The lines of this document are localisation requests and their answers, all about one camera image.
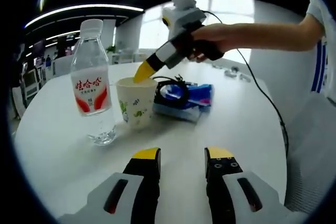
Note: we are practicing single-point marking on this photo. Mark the narrow bright window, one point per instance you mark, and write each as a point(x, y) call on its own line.
point(152, 32)

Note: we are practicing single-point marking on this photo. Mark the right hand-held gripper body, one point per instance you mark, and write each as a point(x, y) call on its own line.
point(183, 19)

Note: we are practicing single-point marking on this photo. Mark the long curved ceiling light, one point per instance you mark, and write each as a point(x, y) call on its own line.
point(86, 7)

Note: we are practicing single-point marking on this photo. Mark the person's light grey trousers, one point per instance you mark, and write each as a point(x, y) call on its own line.
point(312, 155)

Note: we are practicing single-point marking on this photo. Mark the green potted plant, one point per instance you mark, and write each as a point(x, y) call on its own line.
point(111, 49)

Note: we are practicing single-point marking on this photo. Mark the large bright window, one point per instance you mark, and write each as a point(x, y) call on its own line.
point(231, 9)

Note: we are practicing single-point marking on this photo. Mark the person's white shirt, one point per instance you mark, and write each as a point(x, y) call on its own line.
point(325, 24)

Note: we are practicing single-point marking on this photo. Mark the printed paper cup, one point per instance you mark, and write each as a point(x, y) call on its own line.
point(136, 108)

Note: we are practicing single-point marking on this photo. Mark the person's right hand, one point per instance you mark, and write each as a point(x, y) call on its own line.
point(220, 35)

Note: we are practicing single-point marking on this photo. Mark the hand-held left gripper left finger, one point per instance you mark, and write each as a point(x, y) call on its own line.
point(141, 182)

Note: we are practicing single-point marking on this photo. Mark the blue flowered tissue packet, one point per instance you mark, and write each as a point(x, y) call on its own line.
point(202, 95)

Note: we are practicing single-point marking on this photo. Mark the clear plastic water bottle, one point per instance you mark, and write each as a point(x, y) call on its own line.
point(90, 87)

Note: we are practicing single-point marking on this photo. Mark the dark headphones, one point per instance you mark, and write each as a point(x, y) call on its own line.
point(235, 69)

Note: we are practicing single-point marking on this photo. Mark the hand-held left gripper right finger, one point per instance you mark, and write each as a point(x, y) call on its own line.
point(223, 182)

